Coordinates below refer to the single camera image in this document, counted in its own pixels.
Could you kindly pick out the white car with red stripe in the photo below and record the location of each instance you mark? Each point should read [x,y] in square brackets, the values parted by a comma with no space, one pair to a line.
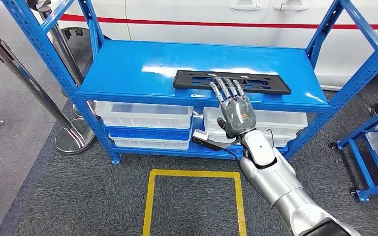
[208,9]

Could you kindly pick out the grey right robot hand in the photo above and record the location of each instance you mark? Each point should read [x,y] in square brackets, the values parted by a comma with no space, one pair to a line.
[238,114]

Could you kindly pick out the blue wheeled rack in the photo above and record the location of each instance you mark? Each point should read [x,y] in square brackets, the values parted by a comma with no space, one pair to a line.
[360,163]

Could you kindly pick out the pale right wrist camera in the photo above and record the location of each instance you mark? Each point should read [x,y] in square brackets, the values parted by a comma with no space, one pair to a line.
[202,135]

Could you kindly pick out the long black plastic part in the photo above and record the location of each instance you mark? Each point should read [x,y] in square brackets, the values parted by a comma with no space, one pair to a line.
[189,79]

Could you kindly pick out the blue metal shelf rack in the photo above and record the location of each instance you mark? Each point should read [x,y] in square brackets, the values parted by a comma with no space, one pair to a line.
[127,65]

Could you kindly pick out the chrome stanchion post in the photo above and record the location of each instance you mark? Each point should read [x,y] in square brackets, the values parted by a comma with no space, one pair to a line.
[75,140]
[62,45]

